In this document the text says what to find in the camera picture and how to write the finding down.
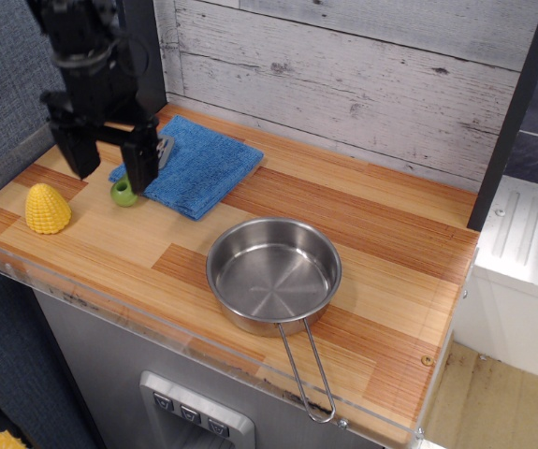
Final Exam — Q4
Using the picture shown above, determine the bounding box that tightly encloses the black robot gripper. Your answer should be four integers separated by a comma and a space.
41, 27, 159, 195

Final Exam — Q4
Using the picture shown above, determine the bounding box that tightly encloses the green handled grey spatula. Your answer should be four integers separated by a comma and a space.
110, 135, 175, 207

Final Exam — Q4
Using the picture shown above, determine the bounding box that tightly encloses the steel pan with wire handle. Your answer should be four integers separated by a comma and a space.
205, 216, 343, 425

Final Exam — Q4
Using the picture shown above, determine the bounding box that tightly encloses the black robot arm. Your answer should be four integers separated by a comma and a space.
28, 1, 160, 195

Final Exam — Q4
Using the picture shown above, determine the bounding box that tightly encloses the yellow object bottom left corner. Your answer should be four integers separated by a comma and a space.
0, 431, 27, 449

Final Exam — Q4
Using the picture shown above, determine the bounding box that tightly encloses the yellow toy corn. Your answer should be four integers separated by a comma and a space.
25, 183, 72, 235

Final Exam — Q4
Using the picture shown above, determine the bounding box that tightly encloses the blue folded cloth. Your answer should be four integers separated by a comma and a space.
109, 114, 265, 223

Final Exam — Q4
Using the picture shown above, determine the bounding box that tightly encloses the silver dispenser button panel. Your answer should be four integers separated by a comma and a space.
139, 370, 256, 448

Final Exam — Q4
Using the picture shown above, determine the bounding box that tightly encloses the white ridged sink unit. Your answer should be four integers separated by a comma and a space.
453, 177, 538, 375

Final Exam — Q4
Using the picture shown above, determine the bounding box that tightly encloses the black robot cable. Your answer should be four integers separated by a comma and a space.
118, 36, 151, 79

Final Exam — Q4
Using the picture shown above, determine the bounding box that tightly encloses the dark left vertical post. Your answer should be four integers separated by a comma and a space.
116, 0, 167, 112

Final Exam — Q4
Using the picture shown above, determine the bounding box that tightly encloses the dark vertical post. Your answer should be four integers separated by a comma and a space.
116, 0, 167, 112
467, 23, 538, 231

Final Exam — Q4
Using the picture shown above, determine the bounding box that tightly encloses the dark right vertical post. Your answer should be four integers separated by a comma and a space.
467, 23, 538, 231

